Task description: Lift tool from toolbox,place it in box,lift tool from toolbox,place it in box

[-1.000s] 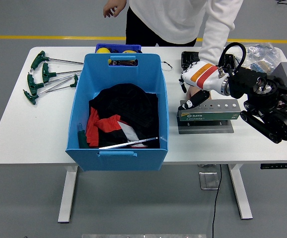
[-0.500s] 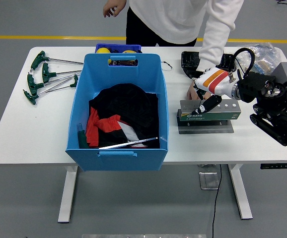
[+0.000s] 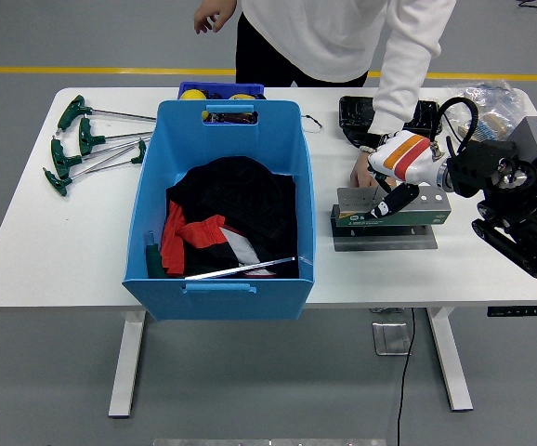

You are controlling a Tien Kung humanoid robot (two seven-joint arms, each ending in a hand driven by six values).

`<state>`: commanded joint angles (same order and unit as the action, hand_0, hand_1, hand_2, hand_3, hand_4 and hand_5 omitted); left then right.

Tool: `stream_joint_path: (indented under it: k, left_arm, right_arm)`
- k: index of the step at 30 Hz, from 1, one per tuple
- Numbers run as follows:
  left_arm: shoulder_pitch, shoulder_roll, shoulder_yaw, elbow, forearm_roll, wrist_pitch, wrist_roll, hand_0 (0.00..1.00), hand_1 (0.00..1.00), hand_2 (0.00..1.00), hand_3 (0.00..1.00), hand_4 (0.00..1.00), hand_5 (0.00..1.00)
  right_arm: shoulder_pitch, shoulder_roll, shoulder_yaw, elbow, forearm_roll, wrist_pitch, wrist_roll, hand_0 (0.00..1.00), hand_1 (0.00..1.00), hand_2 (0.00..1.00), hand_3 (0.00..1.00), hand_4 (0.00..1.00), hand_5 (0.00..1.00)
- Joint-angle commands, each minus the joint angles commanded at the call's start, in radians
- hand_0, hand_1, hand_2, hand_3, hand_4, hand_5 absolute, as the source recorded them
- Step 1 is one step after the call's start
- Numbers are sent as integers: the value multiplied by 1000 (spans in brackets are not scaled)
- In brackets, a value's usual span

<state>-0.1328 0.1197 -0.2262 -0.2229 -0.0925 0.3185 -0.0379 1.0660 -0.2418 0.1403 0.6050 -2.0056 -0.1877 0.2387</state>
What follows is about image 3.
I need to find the person's right hand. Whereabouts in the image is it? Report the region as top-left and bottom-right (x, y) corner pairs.
(192, 0), (238, 36)

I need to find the person's left hand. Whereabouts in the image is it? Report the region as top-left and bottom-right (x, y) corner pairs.
(349, 151), (381, 190)

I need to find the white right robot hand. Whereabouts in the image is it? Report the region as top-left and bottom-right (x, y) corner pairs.
(364, 129), (449, 220)

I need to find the grey green hex key holder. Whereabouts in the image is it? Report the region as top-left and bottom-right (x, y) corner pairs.
(331, 185), (452, 253)

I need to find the large blue plastic storage box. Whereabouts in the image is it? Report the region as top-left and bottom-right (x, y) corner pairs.
(123, 99), (317, 322)

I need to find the large green T-handle hex key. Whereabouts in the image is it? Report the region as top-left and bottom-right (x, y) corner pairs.
(143, 230), (297, 282)

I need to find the black plastic tray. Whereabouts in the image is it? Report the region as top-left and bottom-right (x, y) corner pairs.
(338, 96), (441, 150)

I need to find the small dark blue bin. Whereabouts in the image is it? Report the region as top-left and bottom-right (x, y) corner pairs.
(177, 81), (267, 101)

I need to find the tan resistor tape strip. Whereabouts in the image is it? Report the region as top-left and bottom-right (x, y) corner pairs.
(458, 115), (514, 145)

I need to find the clear plastic parts bag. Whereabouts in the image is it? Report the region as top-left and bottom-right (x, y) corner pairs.
(444, 78), (530, 140)

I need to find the person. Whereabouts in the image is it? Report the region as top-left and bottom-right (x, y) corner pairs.
(192, 0), (458, 190)

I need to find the grey foam block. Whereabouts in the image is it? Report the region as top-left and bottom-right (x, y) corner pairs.
(504, 114), (537, 162)

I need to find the black and red cloth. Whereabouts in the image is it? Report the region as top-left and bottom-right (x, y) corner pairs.
(159, 156), (300, 280)

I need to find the metal floor plate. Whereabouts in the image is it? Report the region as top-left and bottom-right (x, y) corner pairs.
(372, 321), (413, 357)

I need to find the black table control panel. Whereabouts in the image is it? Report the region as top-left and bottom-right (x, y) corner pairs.
(485, 305), (537, 318)

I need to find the white table leg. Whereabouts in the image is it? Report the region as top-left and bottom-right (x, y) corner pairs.
(108, 309), (148, 419)
(425, 307), (474, 413)

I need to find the thin wire loop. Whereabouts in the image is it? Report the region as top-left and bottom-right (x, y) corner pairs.
(301, 112), (324, 137)

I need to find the black floor cable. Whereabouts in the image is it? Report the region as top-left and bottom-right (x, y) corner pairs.
(396, 307), (416, 446)

